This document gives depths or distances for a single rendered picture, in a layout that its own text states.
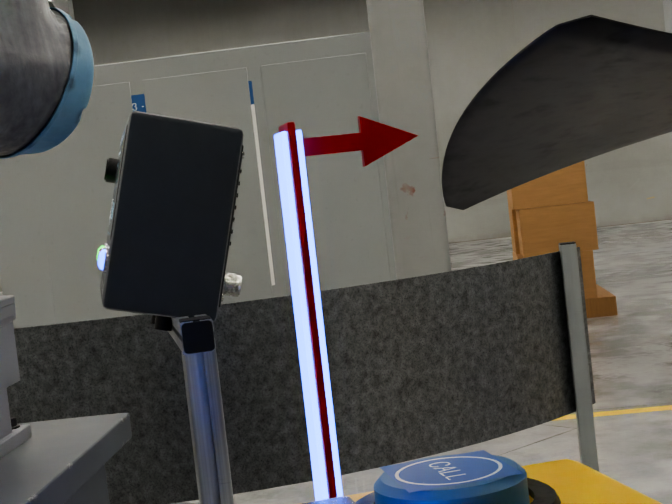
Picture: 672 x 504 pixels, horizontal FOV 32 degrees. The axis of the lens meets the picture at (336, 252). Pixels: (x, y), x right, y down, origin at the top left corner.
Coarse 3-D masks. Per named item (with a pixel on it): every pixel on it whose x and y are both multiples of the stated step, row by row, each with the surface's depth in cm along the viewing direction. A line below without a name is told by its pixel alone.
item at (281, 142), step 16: (288, 160) 53; (288, 176) 53; (288, 192) 53; (288, 208) 54; (288, 224) 54; (288, 240) 55; (288, 256) 55; (304, 288) 54; (304, 304) 54; (304, 320) 54; (304, 336) 54; (304, 352) 54; (304, 368) 55; (304, 384) 55; (304, 400) 56; (320, 432) 54; (320, 448) 54; (320, 464) 54; (320, 480) 54; (320, 496) 55
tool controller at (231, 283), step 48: (144, 144) 109; (192, 144) 110; (240, 144) 111; (144, 192) 109; (192, 192) 110; (144, 240) 109; (192, 240) 110; (144, 288) 110; (192, 288) 110; (240, 288) 115
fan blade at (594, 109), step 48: (528, 48) 50; (576, 48) 49; (624, 48) 50; (480, 96) 54; (528, 96) 55; (576, 96) 56; (624, 96) 57; (480, 144) 60; (528, 144) 62; (576, 144) 64; (624, 144) 67; (480, 192) 67
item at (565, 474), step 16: (544, 464) 34; (560, 464) 34; (576, 464) 33; (528, 480) 31; (544, 480) 32; (560, 480) 32; (576, 480) 32; (592, 480) 31; (608, 480) 31; (352, 496) 33; (368, 496) 32; (544, 496) 30; (560, 496) 30; (576, 496) 30; (592, 496) 30; (608, 496) 30; (624, 496) 30; (640, 496) 29
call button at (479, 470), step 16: (400, 464) 31; (416, 464) 31; (432, 464) 31; (448, 464) 31; (464, 464) 31; (480, 464) 30; (496, 464) 30; (512, 464) 30; (384, 480) 30; (400, 480) 30; (416, 480) 30; (432, 480) 29; (448, 480) 29; (464, 480) 29; (480, 480) 29; (496, 480) 29; (512, 480) 29; (384, 496) 29; (400, 496) 29; (416, 496) 29; (432, 496) 28; (448, 496) 28; (464, 496) 28; (480, 496) 28; (496, 496) 28; (512, 496) 29; (528, 496) 30
